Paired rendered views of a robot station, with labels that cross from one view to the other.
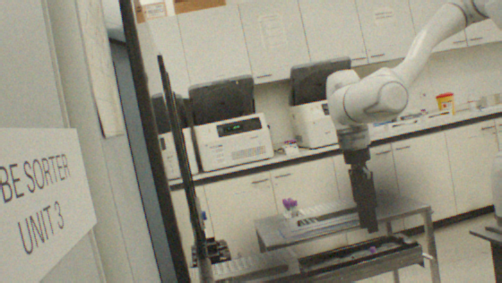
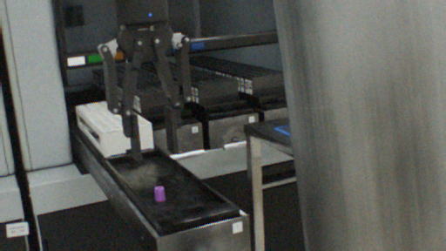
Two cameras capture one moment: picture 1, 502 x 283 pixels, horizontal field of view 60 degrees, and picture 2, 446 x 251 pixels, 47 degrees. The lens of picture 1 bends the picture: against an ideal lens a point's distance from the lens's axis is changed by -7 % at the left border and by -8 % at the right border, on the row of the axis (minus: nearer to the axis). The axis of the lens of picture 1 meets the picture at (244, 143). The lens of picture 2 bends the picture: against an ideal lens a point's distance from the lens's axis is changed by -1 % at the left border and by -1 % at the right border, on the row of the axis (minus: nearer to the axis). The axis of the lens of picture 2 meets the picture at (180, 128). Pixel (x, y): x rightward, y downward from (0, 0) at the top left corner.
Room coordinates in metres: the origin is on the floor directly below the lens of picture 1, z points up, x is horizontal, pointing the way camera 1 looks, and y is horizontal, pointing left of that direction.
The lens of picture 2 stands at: (1.12, -1.02, 1.11)
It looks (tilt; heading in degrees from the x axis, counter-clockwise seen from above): 15 degrees down; 76
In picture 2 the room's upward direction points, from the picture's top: 5 degrees counter-clockwise
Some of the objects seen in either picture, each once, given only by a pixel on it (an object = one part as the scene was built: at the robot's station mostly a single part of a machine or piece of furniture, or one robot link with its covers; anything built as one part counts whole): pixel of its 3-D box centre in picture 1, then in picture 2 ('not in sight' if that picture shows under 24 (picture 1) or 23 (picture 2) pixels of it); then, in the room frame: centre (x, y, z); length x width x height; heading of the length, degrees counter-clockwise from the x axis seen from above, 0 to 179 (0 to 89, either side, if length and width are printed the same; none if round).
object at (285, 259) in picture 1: (242, 274); (111, 127); (1.23, 0.08, 0.83); 0.30 x 0.10 x 0.06; 96
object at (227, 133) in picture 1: (227, 122); not in sight; (3.84, 0.10, 1.24); 0.62 x 0.56 x 0.69; 7
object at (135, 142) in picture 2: (371, 219); (134, 136); (1.22, -0.30, 0.91); 0.03 x 0.01 x 0.07; 96
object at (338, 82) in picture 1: (348, 98); not in sight; (1.24, -0.30, 1.24); 0.13 x 0.11 x 0.16; 14
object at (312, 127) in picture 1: (325, 102); not in sight; (3.94, -0.74, 1.25); 0.62 x 0.56 x 0.69; 6
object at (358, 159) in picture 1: (358, 164); (143, 28); (1.25, -0.29, 1.06); 0.08 x 0.07 x 0.09; 6
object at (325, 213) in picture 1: (325, 215); not in sight; (1.63, -0.23, 0.85); 0.30 x 0.10 x 0.06; 94
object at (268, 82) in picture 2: not in sight; (269, 85); (1.67, 0.22, 0.85); 0.12 x 0.02 x 0.06; 5
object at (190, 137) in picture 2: not in sight; (137, 113); (1.34, 0.42, 0.78); 0.73 x 0.14 x 0.09; 96
